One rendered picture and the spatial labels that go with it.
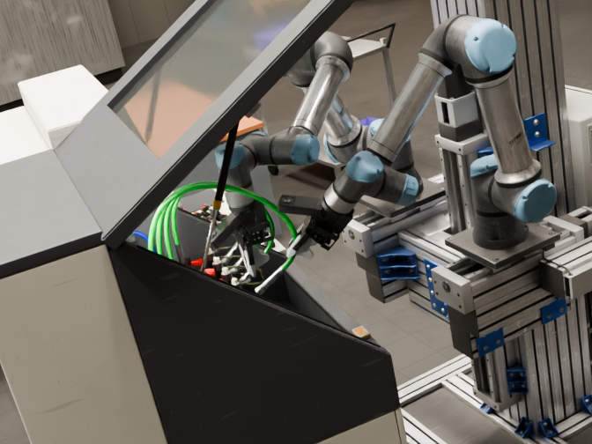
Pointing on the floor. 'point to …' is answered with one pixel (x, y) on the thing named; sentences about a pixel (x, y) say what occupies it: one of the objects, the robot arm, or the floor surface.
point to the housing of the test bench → (63, 307)
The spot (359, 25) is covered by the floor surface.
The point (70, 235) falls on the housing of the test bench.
